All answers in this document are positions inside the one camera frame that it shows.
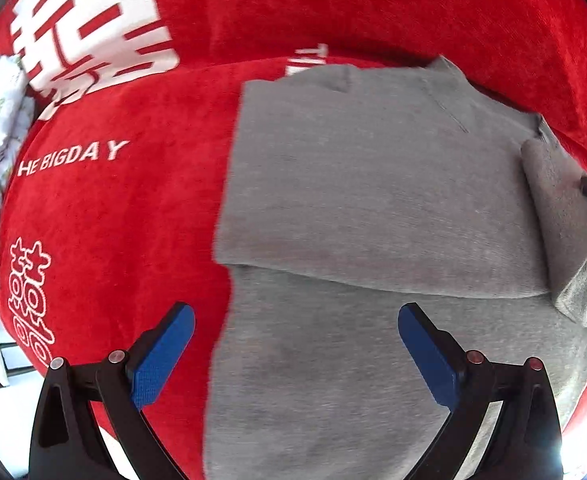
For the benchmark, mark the grey knit garment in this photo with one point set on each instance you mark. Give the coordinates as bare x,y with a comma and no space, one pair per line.
373,185

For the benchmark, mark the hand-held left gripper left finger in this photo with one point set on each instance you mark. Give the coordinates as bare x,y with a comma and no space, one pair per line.
161,355

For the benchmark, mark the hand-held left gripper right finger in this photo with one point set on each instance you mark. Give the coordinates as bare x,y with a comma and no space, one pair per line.
431,355

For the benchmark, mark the red printed blanket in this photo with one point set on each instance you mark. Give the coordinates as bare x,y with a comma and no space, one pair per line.
123,210

